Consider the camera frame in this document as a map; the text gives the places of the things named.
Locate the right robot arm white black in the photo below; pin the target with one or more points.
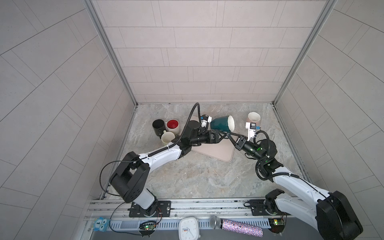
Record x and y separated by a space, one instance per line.
331 214

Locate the metal base rail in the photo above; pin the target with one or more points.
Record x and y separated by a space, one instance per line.
128 217

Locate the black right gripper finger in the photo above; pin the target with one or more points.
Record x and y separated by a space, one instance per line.
236 145
235 135

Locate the beige plastic tray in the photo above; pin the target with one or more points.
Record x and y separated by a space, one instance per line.
222 151

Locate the metal corner wall profile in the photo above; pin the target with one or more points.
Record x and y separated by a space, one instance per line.
324 14

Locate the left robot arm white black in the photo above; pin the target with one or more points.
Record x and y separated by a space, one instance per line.
130 176

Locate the light green mug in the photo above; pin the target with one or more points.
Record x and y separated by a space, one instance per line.
167 137

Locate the glittery pink microphone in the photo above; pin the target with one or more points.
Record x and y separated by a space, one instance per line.
236 227

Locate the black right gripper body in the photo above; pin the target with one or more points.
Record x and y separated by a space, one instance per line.
250 148

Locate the small black circuit device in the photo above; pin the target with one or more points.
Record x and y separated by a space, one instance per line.
277 225

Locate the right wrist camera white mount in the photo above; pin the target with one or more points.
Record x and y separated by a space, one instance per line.
252 129

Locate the white square clock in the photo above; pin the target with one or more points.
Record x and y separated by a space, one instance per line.
189 229

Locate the small green circuit board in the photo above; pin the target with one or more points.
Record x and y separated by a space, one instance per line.
148 226

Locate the white mug red inside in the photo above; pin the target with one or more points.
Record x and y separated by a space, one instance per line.
173 126

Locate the black mug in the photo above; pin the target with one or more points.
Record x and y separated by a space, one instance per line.
159 127

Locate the blue white power socket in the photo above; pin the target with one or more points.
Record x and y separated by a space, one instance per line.
101 224

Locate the dark green faceted mug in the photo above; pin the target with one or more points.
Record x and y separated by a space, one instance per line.
224 124

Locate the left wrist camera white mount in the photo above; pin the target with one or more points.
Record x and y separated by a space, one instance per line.
205 120

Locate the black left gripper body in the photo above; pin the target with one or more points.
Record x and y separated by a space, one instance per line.
200 138

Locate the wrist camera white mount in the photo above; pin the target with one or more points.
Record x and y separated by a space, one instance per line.
205 120
252 129

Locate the pink faceted mug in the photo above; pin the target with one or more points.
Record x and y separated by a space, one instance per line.
253 117

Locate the left metal corner profile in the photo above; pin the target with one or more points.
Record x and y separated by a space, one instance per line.
90 7

